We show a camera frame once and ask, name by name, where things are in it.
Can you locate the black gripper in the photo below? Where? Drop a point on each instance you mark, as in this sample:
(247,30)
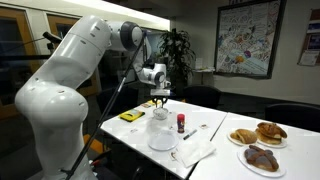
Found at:
(160,97)

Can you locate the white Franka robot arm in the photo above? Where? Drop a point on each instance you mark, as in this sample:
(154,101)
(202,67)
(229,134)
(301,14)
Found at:
(53,110)

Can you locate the crystal glass bowl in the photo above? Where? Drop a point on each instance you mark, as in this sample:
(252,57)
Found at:
(161,117)

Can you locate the small yellow packet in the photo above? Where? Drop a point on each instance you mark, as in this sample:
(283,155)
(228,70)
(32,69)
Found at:
(151,102)

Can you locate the small clear condiment packet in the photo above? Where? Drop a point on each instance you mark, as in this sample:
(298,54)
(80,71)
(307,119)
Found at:
(173,156)
(133,130)
(170,127)
(145,105)

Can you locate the dark plant pot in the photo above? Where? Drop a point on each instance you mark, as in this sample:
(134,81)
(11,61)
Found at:
(178,88)

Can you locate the red bottle with label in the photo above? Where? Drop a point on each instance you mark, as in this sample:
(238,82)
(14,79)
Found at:
(181,124)

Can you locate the yellow sponge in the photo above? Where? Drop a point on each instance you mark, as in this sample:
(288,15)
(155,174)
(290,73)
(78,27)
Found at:
(131,115)

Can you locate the black office chair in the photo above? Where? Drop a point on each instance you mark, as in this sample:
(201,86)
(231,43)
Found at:
(293,116)
(202,96)
(125,98)

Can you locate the clear plastic plate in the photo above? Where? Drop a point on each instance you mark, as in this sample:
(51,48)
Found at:
(163,140)

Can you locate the black marker pen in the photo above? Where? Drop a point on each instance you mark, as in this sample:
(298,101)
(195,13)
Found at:
(190,134)

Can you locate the clear packet with orange logo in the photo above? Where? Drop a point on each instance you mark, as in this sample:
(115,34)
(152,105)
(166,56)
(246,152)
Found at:
(203,126)

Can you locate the green potted plant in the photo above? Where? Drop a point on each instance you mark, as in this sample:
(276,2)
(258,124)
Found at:
(176,53)

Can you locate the small white side table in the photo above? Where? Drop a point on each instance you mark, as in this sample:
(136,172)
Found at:
(203,71)

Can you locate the white standing sign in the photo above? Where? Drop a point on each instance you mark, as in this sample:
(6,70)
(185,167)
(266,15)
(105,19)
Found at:
(199,63)

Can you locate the white paper napkin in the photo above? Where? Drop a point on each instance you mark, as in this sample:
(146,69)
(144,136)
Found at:
(196,151)

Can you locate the orange floor block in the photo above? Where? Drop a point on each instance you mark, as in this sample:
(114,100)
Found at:
(94,144)

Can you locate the small golden bread piece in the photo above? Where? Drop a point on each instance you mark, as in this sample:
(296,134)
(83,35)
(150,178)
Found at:
(233,135)

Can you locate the round flat golden bread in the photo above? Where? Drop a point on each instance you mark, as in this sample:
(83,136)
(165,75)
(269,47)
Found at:
(247,136)

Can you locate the golden bread bun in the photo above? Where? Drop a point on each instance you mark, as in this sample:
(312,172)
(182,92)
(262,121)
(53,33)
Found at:
(265,140)

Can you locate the chocolate crossed bread bun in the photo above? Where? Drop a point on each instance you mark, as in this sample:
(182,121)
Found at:
(261,159)

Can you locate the large white plate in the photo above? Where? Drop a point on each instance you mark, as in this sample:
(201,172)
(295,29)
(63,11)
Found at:
(260,172)

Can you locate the white paper notice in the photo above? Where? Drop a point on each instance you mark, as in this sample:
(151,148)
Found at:
(308,58)

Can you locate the brown cork bulletin board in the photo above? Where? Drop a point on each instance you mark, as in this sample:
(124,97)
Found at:
(302,36)

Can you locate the blue picture notice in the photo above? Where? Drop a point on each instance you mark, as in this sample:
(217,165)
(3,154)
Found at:
(314,42)

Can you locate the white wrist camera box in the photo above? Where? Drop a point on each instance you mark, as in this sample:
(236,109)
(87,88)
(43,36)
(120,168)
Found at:
(160,92)

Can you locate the framed colourful wall poster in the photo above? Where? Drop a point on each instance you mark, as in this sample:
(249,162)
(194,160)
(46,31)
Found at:
(248,40)

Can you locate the black camera on tripod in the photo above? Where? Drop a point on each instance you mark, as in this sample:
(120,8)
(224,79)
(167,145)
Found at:
(51,36)

